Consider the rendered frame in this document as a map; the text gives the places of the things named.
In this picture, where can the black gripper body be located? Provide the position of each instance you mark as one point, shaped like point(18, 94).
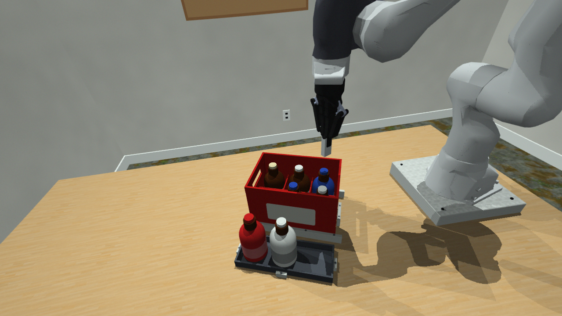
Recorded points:
point(331, 94)

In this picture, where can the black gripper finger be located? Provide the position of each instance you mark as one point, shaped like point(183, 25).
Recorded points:
point(333, 123)
point(318, 109)

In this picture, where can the blue bottle with light blue label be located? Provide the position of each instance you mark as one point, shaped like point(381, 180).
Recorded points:
point(323, 179)

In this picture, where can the brown bottle with white cap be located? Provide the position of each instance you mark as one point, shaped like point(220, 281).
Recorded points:
point(322, 190)
point(300, 178)

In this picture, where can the brown glass bottle with cream cap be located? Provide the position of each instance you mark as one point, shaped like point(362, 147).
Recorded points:
point(274, 178)

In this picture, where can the brown bottle with blue cap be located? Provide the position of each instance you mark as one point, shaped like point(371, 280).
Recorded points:
point(293, 186)

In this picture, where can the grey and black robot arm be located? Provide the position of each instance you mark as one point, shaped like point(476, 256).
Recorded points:
point(527, 94)

